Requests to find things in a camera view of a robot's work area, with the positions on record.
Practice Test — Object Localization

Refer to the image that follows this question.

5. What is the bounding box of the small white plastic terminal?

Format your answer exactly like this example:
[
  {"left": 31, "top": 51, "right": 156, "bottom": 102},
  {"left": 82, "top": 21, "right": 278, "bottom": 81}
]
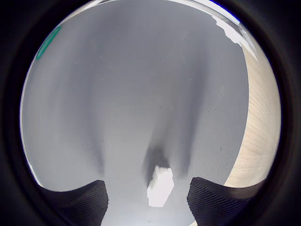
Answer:
[{"left": 147, "top": 165, "right": 175, "bottom": 208}]

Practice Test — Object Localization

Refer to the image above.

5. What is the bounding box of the round green lid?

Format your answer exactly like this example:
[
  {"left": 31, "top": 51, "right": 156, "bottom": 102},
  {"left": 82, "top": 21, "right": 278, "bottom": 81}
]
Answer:
[{"left": 36, "top": 25, "right": 63, "bottom": 60}]

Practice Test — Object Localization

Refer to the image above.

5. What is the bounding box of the dark grey mat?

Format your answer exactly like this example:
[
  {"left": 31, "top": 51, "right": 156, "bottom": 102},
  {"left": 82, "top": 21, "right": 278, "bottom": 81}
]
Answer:
[{"left": 20, "top": 0, "right": 250, "bottom": 226}]

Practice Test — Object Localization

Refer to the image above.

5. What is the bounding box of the white masking tape patch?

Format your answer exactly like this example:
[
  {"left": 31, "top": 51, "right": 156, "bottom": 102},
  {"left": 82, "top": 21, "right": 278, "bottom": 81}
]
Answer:
[{"left": 211, "top": 15, "right": 259, "bottom": 60}]

